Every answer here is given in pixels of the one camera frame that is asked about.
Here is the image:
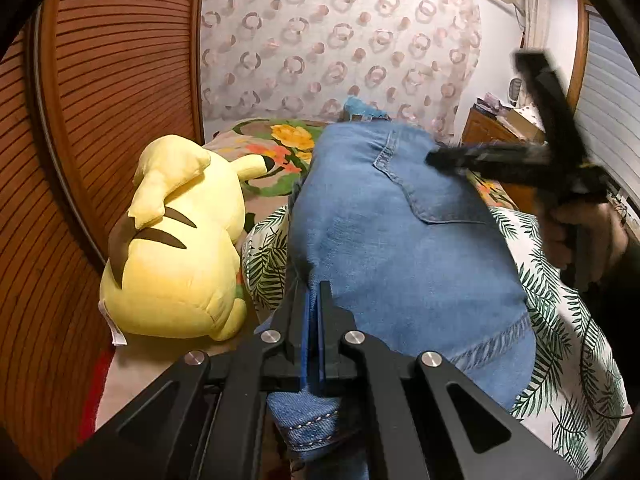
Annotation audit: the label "person's right hand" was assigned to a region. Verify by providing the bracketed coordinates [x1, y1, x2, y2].
[542, 199, 630, 286]

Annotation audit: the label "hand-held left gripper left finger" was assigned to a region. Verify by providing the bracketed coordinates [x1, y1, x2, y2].
[55, 280, 321, 480]

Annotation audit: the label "wooden louvered wardrobe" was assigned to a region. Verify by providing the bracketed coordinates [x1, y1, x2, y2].
[0, 0, 206, 461]

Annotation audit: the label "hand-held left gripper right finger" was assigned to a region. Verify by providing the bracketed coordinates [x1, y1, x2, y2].
[320, 280, 576, 480]

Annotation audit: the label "open cardboard box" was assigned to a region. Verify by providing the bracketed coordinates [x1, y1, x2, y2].
[492, 104, 547, 142]

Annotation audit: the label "circle pattern curtain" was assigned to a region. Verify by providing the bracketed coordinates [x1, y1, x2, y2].
[200, 0, 483, 136]

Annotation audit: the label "grey window blind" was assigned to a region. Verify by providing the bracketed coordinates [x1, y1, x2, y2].
[575, 10, 640, 201]

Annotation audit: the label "wooden sideboard cabinet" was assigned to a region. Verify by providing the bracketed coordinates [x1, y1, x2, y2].
[462, 107, 548, 147]

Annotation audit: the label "yellow plush toy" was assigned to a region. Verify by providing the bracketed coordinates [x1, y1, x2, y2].
[99, 134, 273, 346]

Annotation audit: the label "blue denim pants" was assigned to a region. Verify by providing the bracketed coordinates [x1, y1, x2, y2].
[265, 119, 538, 480]

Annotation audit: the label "beige tied curtain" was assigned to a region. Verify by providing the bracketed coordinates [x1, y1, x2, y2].
[520, 0, 545, 56]

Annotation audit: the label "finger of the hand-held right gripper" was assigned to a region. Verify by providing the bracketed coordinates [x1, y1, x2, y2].
[426, 142, 548, 165]
[450, 160, 557, 187]

